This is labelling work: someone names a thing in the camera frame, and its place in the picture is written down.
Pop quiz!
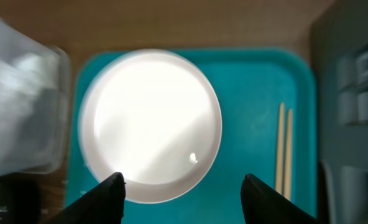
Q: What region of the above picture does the grey dishwasher rack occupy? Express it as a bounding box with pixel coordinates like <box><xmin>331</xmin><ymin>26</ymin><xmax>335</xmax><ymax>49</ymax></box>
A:
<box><xmin>310</xmin><ymin>0</ymin><xmax>368</xmax><ymax>223</ymax></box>

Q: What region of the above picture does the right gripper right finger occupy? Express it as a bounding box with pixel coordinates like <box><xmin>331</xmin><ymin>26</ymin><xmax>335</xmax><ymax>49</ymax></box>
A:
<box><xmin>241</xmin><ymin>174</ymin><xmax>316</xmax><ymax>224</ymax></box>

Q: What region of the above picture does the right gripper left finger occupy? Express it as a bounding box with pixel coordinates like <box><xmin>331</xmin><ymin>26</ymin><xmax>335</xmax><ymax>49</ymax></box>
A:
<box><xmin>48</xmin><ymin>172</ymin><xmax>126</xmax><ymax>224</ymax></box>

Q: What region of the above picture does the large pink plate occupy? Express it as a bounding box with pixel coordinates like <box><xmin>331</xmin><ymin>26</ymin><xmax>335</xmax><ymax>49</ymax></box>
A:
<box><xmin>78</xmin><ymin>49</ymin><xmax>223</xmax><ymax>204</ymax></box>

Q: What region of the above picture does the clear plastic bin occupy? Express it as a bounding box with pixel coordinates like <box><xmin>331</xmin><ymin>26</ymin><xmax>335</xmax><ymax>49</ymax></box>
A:
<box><xmin>0</xmin><ymin>19</ymin><xmax>71</xmax><ymax>176</ymax></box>

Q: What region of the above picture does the black tray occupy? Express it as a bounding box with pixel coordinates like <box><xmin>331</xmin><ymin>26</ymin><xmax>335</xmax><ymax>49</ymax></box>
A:
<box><xmin>0</xmin><ymin>179</ymin><xmax>41</xmax><ymax>224</ymax></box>

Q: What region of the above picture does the teal plastic tray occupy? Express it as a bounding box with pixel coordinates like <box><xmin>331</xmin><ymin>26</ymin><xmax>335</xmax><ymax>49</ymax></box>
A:
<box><xmin>64</xmin><ymin>47</ymin><xmax>318</xmax><ymax>224</ymax></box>

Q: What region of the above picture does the wooden chopstick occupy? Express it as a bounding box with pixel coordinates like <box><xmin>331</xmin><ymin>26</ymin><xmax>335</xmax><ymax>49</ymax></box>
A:
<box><xmin>275</xmin><ymin>103</ymin><xmax>285</xmax><ymax>194</ymax></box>
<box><xmin>283</xmin><ymin>109</ymin><xmax>293</xmax><ymax>201</ymax></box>

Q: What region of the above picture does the crumpled white tissue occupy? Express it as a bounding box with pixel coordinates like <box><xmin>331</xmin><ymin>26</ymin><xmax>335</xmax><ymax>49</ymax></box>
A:
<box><xmin>0</xmin><ymin>53</ymin><xmax>59</xmax><ymax>149</ymax></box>

